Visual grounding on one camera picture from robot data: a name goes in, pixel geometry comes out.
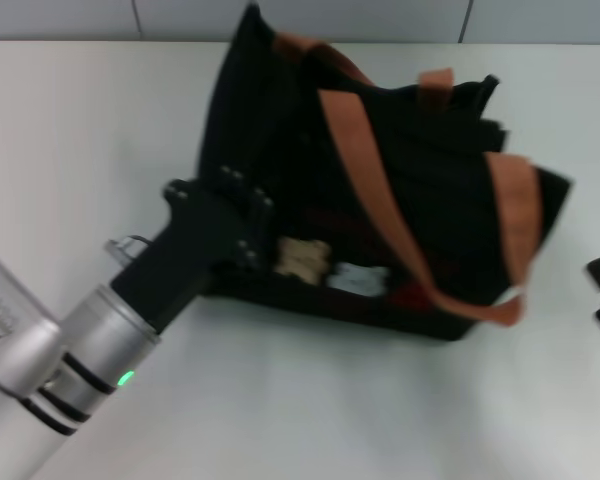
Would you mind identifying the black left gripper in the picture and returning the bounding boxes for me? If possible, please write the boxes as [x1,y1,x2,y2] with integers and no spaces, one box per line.
[107,164,276,336]

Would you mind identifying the black food bag brown handles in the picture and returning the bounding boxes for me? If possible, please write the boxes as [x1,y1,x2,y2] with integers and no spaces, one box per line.
[197,2,576,344]

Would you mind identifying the left gripper silver cable plug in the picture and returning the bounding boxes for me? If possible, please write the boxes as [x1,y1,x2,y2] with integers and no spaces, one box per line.
[104,233,154,266]

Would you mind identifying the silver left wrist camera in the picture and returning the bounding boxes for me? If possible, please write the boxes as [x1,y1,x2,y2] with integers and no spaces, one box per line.
[0,244,62,401]

